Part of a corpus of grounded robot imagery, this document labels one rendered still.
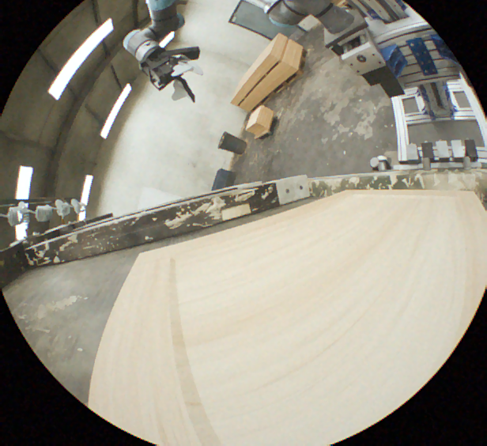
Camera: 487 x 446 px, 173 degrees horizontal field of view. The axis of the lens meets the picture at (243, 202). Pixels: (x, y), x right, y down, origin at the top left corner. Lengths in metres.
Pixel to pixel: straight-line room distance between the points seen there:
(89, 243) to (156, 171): 4.92
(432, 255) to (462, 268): 0.04
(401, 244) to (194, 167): 5.29
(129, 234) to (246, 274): 0.35
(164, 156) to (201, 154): 1.14
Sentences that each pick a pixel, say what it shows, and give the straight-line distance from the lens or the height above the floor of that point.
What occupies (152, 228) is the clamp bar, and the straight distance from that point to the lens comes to 0.44.
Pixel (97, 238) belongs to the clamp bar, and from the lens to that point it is 0.49.
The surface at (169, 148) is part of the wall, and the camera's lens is 5.43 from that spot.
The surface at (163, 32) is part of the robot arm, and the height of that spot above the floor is 1.52.
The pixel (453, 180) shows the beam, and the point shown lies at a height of 0.90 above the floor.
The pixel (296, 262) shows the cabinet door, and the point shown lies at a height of 1.17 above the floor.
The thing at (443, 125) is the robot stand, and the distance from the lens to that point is 1.34.
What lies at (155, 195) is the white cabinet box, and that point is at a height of 1.72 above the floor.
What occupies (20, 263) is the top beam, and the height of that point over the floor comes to 1.85.
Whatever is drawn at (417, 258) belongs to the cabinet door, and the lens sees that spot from 0.16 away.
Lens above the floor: 1.27
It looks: 22 degrees down
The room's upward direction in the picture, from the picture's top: 72 degrees counter-clockwise
